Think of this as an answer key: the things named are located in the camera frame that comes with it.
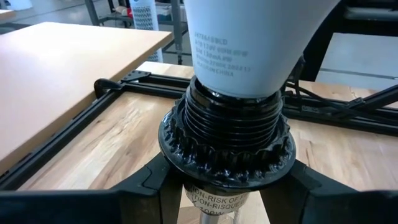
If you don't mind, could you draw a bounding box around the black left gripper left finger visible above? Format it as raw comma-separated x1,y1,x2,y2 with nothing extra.
0,152,184,224

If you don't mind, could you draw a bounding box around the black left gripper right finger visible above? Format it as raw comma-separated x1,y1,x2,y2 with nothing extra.
259,160,398,224

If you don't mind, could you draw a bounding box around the wooden base table lamp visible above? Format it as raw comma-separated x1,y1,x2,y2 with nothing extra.
157,76,297,224

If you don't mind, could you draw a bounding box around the white LED lightbulb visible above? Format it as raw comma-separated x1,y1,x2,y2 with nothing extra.
183,0,341,99

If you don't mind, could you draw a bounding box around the black table clamp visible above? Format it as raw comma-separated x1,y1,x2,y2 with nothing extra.
93,78,123,100

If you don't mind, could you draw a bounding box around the light wood laminate desk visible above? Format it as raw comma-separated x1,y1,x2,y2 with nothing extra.
0,21,174,175

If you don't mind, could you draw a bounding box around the white air purifier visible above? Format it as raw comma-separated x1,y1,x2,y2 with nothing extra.
129,0,165,63

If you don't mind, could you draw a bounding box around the black frame brace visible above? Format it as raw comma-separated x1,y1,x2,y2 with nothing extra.
335,83,398,121

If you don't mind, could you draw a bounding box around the black table edge rail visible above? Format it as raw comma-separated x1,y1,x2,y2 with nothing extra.
0,70,398,191

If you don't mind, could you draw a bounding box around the black frame post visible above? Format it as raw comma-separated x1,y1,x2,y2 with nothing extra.
298,0,398,82

